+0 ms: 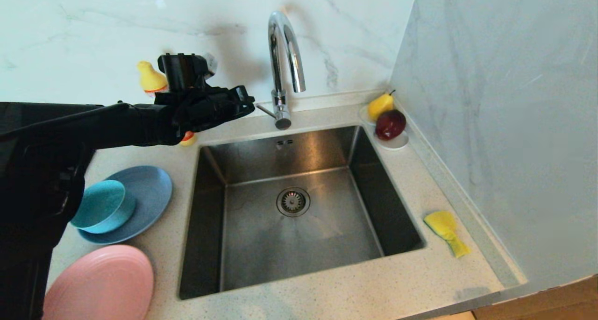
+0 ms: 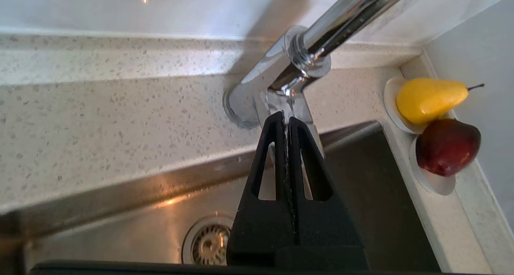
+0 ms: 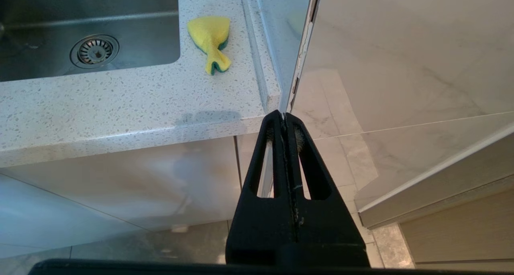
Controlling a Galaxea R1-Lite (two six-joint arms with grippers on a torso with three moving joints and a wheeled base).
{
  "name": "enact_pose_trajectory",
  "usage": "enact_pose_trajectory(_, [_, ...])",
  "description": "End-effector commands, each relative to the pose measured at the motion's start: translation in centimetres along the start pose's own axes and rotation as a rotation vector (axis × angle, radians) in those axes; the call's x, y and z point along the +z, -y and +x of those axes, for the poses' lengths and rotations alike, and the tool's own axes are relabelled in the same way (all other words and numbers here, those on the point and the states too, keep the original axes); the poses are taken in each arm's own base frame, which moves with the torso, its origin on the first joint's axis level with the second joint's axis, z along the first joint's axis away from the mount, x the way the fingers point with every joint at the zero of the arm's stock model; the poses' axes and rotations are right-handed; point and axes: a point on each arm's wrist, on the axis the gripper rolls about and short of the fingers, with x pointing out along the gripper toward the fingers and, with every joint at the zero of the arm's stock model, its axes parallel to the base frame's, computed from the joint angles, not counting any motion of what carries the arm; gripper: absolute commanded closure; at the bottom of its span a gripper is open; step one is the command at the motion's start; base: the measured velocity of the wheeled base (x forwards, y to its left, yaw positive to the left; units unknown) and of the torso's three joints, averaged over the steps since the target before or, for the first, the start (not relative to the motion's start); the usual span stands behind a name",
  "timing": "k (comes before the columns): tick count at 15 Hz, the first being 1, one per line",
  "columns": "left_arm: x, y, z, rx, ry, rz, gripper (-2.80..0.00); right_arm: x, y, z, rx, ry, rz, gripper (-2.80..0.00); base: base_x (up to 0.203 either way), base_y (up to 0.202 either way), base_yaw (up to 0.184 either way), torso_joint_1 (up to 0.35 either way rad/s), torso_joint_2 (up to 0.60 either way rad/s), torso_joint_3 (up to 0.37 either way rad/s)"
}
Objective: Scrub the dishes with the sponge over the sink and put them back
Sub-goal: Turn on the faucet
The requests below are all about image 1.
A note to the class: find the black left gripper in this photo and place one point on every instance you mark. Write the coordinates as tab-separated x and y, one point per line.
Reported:
196	107

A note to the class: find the chrome gooseneck faucet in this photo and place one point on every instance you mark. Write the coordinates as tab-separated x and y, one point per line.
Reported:
280	44

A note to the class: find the yellow-capped detergent bottle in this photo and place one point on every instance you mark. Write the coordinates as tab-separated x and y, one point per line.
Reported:
150	77

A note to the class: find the blue-grey plate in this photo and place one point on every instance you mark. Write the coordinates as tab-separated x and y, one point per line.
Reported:
152	194

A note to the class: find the teal bowl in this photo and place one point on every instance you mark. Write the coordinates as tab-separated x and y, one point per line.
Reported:
105	205

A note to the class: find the yellow green sponge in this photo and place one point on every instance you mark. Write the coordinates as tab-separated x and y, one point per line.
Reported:
444	224

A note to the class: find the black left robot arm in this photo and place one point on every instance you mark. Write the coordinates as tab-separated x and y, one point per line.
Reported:
42	180

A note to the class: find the stainless steel sink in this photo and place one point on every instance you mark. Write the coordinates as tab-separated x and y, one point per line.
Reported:
261	245

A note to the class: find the round metal drain strainer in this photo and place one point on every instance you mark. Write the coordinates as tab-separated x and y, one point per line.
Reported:
293	202

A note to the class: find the yellow pear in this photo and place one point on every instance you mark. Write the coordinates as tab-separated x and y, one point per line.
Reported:
379	106

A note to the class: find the dark red apple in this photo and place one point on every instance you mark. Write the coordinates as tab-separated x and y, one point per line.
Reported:
390	124

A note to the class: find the small white dish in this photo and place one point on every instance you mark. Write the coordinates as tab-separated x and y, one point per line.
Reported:
397	145

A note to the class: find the pink plate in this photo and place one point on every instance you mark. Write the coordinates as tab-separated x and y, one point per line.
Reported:
103	287

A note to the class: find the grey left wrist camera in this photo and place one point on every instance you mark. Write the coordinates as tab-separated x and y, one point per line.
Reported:
210	64

